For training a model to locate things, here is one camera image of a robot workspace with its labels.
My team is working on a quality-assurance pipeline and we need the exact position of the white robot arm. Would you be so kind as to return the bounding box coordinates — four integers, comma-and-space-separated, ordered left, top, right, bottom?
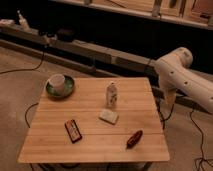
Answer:
154, 47, 213, 114

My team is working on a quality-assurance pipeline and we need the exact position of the black floor cable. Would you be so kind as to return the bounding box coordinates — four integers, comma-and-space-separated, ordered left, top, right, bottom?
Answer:
0, 44, 48, 76
189, 105, 213, 171

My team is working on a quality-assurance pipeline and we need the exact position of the black floor cable left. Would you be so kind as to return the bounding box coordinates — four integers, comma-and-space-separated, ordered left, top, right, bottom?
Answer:
0, 44, 48, 76

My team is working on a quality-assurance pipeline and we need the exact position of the black floor cable right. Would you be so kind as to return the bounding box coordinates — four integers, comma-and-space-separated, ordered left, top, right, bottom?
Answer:
189, 105, 213, 171

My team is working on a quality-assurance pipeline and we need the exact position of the black device on ledge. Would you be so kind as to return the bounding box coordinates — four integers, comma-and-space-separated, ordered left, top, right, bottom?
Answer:
57, 29, 75, 42

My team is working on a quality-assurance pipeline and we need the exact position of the wooden table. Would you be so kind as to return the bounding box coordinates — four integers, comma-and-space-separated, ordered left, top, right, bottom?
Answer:
18, 78, 170, 163

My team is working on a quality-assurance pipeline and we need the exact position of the dark red pocket knife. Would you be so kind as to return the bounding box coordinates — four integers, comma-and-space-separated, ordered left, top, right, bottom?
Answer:
126, 130, 143, 149

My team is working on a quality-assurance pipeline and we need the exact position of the wooden shelf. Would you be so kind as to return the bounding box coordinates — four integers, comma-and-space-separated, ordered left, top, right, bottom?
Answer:
53, 0, 213, 31

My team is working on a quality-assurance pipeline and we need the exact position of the green ceramic plate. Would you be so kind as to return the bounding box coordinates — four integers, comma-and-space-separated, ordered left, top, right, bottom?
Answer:
45, 75, 75, 98

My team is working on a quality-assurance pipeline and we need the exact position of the red black rectangular box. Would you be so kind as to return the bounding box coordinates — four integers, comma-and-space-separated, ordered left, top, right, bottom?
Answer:
65, 120, 82, 143

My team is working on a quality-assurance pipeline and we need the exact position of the white cup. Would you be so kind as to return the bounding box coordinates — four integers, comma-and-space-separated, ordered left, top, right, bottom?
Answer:
48, 74, 65, 93

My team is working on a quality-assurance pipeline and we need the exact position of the white spray bottle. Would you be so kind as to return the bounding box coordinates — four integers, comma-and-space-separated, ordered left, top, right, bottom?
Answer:
17, 11, 30, 31

